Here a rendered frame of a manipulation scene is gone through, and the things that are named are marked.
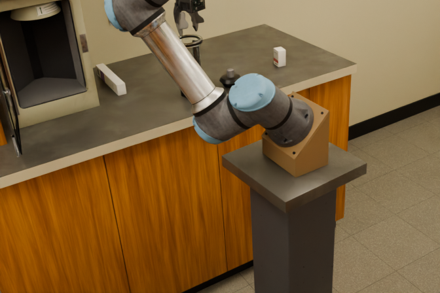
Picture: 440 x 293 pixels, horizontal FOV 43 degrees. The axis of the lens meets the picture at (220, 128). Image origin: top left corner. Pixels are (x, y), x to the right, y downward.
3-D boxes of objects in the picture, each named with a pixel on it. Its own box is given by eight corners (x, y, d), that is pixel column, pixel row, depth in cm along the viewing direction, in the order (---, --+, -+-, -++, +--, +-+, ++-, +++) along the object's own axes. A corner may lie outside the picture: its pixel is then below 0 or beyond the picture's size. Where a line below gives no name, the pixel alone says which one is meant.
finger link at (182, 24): (183, 38, 200) (186, 13, 197) (173, 35, 204) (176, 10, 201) (190, 38, 202) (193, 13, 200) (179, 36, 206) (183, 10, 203)
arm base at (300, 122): (323, 117, 160) (304, 101, 154) (289, 156, 162) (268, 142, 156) (294, 93, 171) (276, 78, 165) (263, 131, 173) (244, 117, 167)
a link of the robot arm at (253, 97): (293, 117, 154) (264, 95, 145) (254, 137, 161) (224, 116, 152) (287, 84, 161) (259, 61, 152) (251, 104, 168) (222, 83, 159)
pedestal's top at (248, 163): (366, 173, 170) (367, 162, 168) (285, 214, 155) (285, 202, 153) (298, 134, 194) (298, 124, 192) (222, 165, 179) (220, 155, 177)
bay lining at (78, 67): (6, 86, 219) (-19, -2, 202) (70, 70, 230) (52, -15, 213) (19, 108, 200) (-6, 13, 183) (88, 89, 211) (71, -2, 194)
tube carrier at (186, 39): (194, 82, 226) (188, 32, 215) (212, 89, 219) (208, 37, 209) (173, 91, 219) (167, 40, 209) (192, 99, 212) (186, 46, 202)
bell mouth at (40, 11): (5, 12, 203) (2, -3, 200) (53, 2, 210) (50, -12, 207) (16, 24, 189) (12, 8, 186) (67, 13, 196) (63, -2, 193)
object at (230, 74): (230, 78, 231) (230, 63, 227) (247, 83, 225) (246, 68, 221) (215, 85, 225) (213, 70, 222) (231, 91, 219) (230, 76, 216)
